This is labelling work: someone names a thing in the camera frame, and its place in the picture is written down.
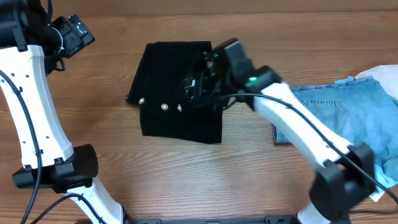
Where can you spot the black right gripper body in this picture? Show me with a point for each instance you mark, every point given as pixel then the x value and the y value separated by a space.
pixel 193 86

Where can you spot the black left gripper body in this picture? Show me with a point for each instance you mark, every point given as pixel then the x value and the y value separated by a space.
pixel 73 41

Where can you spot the black skirt with pearl buttons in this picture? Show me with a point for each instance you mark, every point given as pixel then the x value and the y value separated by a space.
pixel 158 90

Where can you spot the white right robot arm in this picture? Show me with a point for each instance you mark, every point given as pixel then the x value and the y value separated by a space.
pixel 344 174

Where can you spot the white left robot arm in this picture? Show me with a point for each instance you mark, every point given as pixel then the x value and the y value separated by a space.
pixel 34 44

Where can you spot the blue denim shorts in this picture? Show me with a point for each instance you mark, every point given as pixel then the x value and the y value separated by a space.
pixel 361 112

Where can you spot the white cloth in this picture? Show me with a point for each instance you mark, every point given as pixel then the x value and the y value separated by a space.
pixel 386 75

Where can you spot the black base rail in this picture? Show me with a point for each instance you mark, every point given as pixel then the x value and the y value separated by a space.
pixel 269 219

